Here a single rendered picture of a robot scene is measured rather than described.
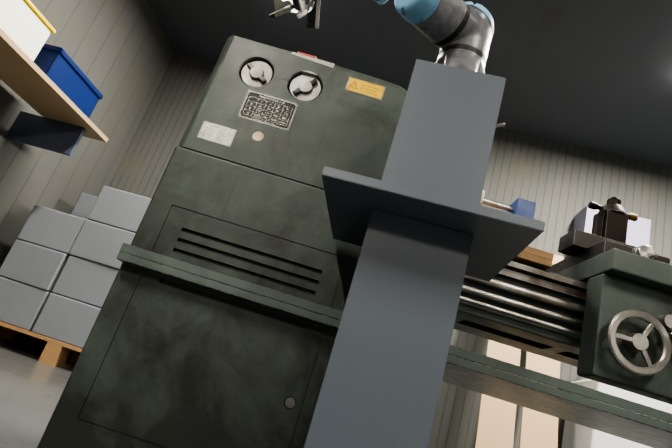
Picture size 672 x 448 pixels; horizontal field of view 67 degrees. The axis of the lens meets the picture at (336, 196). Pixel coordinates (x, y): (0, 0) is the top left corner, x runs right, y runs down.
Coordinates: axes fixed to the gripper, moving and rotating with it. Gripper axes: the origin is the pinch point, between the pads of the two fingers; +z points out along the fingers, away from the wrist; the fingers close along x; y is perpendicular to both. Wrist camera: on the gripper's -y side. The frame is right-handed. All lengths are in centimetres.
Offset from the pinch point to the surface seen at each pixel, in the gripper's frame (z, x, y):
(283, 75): 27.4, 27.2, -3.6
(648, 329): 22, 126, -66
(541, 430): -39, 61, -307
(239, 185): 60, 36, -17
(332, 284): 63, 65, -38
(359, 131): 26, 51, -20
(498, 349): -71, 15, -289
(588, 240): 0, 103, -66
